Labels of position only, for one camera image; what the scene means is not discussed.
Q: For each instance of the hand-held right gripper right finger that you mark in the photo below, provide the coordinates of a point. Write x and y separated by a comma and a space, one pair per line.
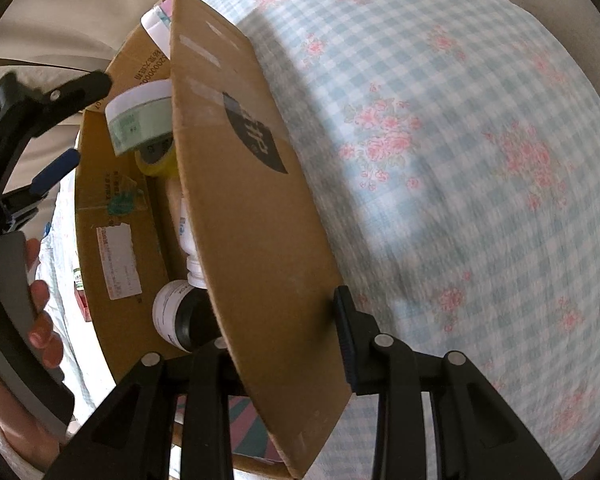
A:
344, 340

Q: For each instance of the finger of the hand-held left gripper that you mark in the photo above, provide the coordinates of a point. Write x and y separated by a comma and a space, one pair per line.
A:
57, 170
75, 91

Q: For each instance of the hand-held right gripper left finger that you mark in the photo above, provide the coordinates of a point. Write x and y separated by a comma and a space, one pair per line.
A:
205, 390

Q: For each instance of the white jar with green label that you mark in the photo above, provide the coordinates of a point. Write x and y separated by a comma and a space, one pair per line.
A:
135, 120

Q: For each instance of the red carton box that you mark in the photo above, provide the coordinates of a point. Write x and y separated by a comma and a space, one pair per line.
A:
83, 305

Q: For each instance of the black lid jar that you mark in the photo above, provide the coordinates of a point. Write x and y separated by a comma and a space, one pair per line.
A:
172, 312

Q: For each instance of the clear tape roll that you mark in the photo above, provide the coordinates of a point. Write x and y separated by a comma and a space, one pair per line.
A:
152, 164

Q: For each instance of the white pill bottle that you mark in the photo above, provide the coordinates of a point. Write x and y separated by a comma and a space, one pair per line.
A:
186, 240

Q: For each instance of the cardboard box with floral cover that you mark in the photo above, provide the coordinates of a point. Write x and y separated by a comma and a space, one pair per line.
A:
230, 210

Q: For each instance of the person's left hand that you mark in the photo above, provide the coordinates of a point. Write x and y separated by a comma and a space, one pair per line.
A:
42, 310

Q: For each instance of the beige curtain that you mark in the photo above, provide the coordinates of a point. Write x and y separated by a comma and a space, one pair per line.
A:
55, 20

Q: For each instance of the pink and white packet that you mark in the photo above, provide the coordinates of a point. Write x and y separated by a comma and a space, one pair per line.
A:
155, 27

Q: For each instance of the checked floral bed sheet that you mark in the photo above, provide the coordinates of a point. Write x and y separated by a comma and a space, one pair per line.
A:
455, 160

